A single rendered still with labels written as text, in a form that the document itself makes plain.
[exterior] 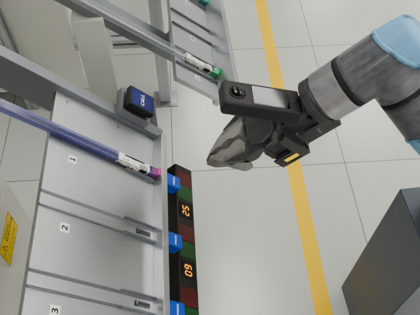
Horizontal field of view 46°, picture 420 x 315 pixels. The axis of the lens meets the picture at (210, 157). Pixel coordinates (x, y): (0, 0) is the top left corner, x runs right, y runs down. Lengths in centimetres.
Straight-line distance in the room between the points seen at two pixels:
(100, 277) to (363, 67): 43
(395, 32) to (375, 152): 121
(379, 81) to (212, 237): 102
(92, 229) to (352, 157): 124
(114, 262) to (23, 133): 126
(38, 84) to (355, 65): 46
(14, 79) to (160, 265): 35
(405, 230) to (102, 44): 71
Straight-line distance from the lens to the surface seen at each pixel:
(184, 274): 80
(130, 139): 83
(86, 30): 99
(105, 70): 106
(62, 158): 73
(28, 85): 79
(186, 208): 86
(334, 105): 67
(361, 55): 65
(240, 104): 66
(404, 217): 108
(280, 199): 165
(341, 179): 173
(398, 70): 65
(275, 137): 70
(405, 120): 68
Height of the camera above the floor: 140
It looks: 55 degrees down
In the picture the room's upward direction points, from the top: straight up
